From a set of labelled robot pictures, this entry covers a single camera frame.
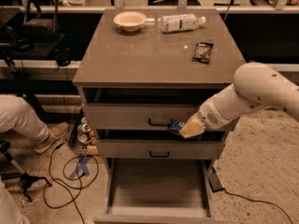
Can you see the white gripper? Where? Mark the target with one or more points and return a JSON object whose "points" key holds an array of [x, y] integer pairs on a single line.
{"points": [[207, 116]]}

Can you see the blue rxbar blueberry wrapper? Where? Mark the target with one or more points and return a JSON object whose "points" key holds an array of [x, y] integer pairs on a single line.
{"points": [[175, 126]]}

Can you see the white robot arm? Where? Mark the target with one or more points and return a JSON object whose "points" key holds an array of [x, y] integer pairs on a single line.
{"points": [[255, 86]]}

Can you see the grey drawer cabinet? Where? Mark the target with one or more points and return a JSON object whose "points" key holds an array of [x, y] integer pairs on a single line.
{"points": [[149, 67]]}

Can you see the open bottom drawer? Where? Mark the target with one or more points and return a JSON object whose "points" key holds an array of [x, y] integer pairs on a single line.
{"points": [[157, 191]]}

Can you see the black foot pedal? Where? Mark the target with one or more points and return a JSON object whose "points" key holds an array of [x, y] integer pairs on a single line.
{"points": [[215, 182]]}

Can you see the black snack packet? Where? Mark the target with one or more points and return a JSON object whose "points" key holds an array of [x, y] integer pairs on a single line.
{"points": [[202, 52]]}

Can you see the clear plastic water bottle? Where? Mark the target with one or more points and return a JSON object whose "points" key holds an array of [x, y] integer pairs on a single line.
{"points": [[181, 23]]}

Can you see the blue tape mark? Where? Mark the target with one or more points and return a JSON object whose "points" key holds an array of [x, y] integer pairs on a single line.
{"points": [[81, 168]]}

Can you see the white ceramic bowl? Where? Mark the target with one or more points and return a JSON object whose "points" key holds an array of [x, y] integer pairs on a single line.
{"points": [[130, 21]]}

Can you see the tan shoe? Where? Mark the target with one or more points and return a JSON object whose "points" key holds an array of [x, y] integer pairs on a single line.
{"points": [[56, 132]]}

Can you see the black headphones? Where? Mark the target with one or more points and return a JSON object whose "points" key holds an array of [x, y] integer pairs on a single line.
{"points": [[62, 57]]}

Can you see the black tripod stand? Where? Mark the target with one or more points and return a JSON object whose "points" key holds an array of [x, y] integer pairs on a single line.
{"points": [[25, 180]]}

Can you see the person leg white trousers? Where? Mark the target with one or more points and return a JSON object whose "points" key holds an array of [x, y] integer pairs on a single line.
{"points": [[17, 115]]}

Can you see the black bag on table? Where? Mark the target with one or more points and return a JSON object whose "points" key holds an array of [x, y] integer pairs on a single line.
{"points": [[38, 28]]}

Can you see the middle drawer with handle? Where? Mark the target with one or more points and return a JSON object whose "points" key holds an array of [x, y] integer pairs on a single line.
{"points": [[146, 149]]}

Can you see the drawer with handle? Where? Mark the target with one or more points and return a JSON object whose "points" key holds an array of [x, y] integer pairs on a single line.
{"points": [[135, 117], [146, 149]]}

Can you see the top drawer with handle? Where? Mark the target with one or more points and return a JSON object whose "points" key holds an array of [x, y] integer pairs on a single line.
{"points": [[135, 117]]}

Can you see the wire basket with cans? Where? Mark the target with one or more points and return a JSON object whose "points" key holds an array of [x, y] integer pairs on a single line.
{"points": [[80, 137]]}

